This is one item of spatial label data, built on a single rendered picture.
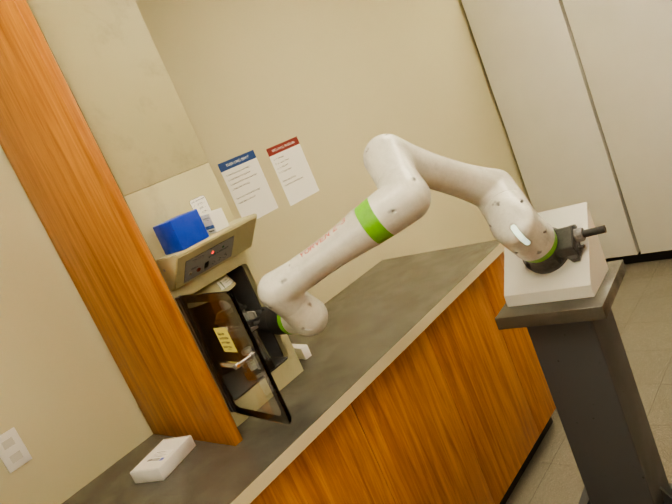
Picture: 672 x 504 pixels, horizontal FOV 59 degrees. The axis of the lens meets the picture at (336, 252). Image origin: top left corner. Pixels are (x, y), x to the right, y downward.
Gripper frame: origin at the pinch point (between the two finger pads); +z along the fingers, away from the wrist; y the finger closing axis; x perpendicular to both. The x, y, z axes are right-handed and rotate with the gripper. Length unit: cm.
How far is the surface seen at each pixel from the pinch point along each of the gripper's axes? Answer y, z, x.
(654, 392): -144, -63, 120
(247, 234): -10.8, -10.2, -25.1
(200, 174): -9.3, -2.9, -47.8
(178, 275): 16.8, -9.4, -24.2
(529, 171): -293, 32, 39
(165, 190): 4.6, -2.9, -47.4
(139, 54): -7, -3, -87
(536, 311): -46, -76, 26
